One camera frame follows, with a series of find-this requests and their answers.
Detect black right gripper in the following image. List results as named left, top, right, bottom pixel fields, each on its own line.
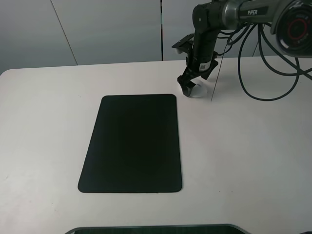
left=177, top=51, right=218, bottom=97

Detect white wireless computer mouse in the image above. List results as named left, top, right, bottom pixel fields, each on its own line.
left=190, top=79, right=208, bottom=98

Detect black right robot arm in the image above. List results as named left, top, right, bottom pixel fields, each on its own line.
left=183, top=0, right=312, bottom=80

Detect black rectangular mouse pad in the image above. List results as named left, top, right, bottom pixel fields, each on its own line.
left=78, top=94, right=183, bottom=193

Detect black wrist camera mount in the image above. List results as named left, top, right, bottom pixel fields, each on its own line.
left=172, top=34, right=194, bottom=54

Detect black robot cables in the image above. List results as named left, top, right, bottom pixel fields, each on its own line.
left=211, top=21, right=312, bottom=101

